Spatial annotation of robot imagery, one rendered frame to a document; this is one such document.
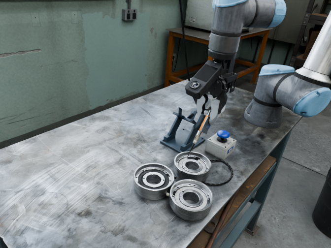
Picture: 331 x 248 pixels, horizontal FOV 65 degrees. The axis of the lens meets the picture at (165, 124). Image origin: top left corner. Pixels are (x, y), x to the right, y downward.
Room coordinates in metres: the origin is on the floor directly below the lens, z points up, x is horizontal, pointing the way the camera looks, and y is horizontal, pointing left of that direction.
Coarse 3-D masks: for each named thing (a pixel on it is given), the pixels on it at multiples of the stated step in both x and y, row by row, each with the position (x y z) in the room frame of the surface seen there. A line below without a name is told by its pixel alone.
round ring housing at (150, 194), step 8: (144, 168) 0.56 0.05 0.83; (152, 168) 0.56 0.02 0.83; (160, 168) 0.56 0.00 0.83; (168, 168) 0.55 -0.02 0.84; (136, 176) 0.52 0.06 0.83; (144, 176) 0.53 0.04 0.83; (152, 176) 0.54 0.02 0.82; (160, 176) 0.53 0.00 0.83; (136, 184) 0.49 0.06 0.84; (160, 184) 0.50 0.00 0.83; (168, 184) 0.51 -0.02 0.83; (144, 192) 0.47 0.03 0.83; (152, 192) 0.47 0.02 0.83; (160, 192) 0.47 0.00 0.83; (168, 192) 0.49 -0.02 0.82
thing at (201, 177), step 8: (184, 152) 0.63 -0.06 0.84; (192, 152) 0.64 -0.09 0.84; (176, 160) 0.61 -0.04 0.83; (192, 160) 0.61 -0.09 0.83; (208, 160) 0.61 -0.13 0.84; (176, 168) 0.56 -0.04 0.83; (184, 168) 0.57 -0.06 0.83; (192, 168) 0.61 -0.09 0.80; (200, 168) 0.58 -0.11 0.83; (208, 168) 0.58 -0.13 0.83; (184, 176) 0.54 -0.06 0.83; (192, 176) 0.54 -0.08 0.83; (200, 176) 0.54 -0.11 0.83; (208, 176) 0.57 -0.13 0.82
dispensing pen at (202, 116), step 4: (208, 108) 0.69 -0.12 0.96; (208, 112) 0.69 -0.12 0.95; (200, 116) 0.67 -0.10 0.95; (204, 116) 0.67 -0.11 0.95; (200, 120) 0.66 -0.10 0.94; (196, 124) 0.66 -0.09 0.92; (200, 124) 0.65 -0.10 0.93; (196, 128) 0.65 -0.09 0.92; (200, 132) 0.65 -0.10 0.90; (196, 136) 0.65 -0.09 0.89; (196, 140) 0.64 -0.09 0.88; (192, 148) 0.63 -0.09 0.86
